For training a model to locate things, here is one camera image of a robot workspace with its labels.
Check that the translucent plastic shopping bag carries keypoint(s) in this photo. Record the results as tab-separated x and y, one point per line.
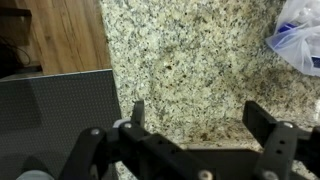
300	43

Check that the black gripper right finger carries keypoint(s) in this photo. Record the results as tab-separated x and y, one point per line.
280	146

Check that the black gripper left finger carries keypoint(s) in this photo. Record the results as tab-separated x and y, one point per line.
153	153

